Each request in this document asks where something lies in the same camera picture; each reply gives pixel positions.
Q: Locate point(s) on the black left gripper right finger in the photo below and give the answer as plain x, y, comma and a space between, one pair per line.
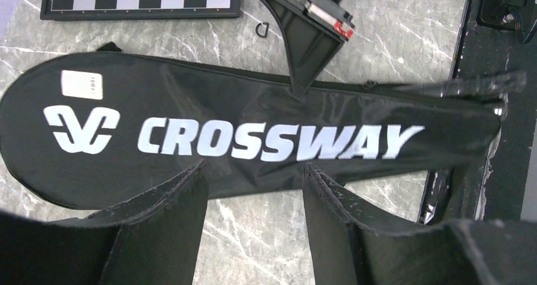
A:
355, 242

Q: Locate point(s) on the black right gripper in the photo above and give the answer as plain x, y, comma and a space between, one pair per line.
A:
309, 45

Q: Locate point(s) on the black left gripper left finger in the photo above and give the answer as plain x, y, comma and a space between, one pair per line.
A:
152, 238

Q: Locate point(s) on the black racket bag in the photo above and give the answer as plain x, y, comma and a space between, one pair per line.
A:
90, 130

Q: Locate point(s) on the black white chessboard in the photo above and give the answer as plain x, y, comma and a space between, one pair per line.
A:
93, 10

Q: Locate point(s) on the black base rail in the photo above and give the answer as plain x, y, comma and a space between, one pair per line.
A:
496, 36

